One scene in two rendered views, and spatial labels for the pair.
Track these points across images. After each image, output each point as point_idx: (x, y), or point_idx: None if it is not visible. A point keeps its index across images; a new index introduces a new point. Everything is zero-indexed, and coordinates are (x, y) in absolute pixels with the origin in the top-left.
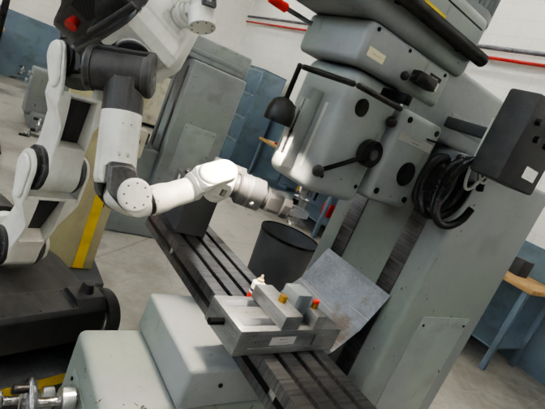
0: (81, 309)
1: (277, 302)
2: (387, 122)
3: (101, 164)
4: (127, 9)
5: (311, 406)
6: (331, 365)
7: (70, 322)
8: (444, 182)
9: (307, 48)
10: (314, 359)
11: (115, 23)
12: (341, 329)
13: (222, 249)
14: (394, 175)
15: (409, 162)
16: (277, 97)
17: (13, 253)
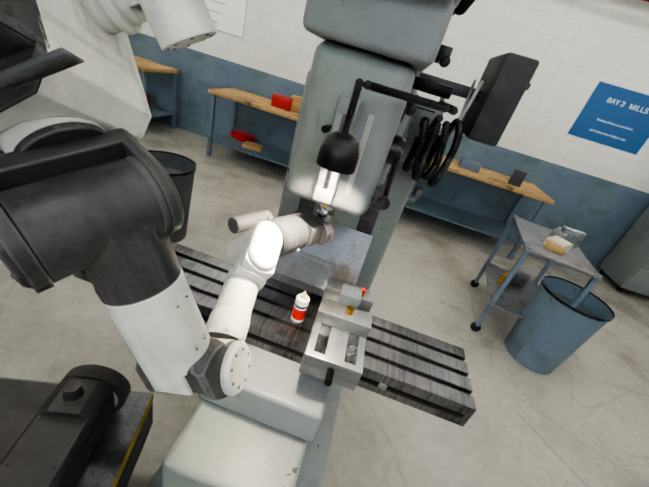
0: (91, 416)
1: (350, 317)
2: (409, 111)
3: (177, 379)
4: (53, 71)
5: (416, 376)
6: (380, 322)
7: (90, 436)
8: (450, 156)
9: (324, 30)
10: (371, 328)
11: None
12: (347, 277)
13: (201, 260)
14: None
15: (402, 134)
16: (341, 139)
17: None
